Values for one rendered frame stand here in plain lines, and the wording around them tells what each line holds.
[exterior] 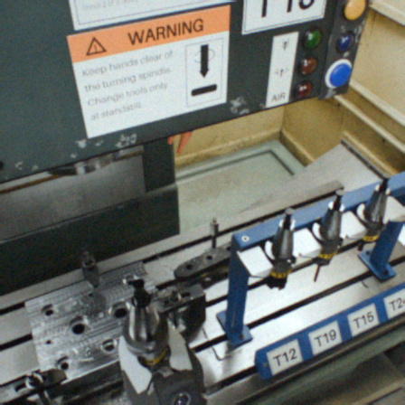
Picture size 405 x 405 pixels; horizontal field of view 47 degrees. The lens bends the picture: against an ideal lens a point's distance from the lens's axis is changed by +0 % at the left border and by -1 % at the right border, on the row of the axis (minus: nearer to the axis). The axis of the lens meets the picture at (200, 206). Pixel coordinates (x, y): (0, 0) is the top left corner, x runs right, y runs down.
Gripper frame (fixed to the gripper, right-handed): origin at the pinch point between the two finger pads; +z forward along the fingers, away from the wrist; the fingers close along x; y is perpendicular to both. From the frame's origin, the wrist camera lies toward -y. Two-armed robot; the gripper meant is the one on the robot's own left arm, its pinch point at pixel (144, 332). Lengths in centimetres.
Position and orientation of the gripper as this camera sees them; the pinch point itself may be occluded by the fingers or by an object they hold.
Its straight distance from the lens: 68.4
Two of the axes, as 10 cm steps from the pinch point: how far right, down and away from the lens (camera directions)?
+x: 9.0, -3.0, 3.1
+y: -0.1, 7.0, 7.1
